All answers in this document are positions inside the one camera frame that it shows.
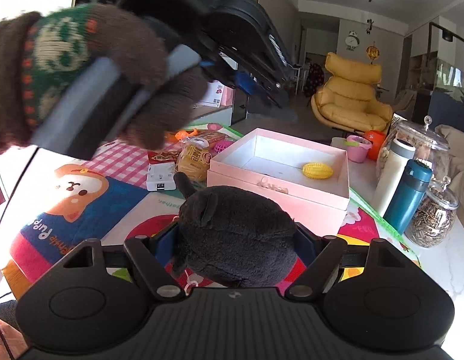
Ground pink toy bucket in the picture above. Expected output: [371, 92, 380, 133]
[330, 135, 372, 164]

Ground left hand in knitted glove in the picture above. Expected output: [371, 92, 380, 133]
[0, 3, 208, 158]

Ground pink cardboard box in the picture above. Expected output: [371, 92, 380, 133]
[207, 128, 350, 236]

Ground white thermos bottle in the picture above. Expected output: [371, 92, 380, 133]
[371, 138, 416, 217]

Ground teal thermos bottle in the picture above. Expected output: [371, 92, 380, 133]
[383, 159, 432, 234]

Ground large glass nut jar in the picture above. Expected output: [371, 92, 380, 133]
[376, 115, 450, 181]

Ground clear packaged bread slices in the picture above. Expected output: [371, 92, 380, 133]
[196, 130, 226, 149]

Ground panda wall clock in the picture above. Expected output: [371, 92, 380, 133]
[344, 30, 360, 51]

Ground yellow corn toy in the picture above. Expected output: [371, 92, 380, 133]
[302, 163, 334, 180]

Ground orange pumpkin bucket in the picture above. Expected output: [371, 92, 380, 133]
[363, 130, 387, 161]

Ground glass fish tank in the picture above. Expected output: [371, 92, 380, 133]
[434, 58, 464, 102]

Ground yellow lounge chair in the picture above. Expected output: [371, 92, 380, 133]
[310, 52, 393, 134]

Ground colourful play mat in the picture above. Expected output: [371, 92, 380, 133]
[0, 143, 417, 297]

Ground red snack packet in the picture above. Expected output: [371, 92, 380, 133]
[147, 150, 180, 165]

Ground black plush toy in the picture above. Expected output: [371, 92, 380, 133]
[172, 172, 297, 288]

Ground small glass seed jar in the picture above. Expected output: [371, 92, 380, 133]
[405, 175, 459, 249]

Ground yellow round wall ornament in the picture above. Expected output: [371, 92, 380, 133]
[365, 44, 380, 62]

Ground yellow packaged bread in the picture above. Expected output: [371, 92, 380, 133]
[176, 136, 215, 182]

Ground pink plastic strainer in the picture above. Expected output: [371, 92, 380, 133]
[208, 123, 236, 154]

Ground white SF parcel box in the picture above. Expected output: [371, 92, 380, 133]
[197, 80, 234, 108]

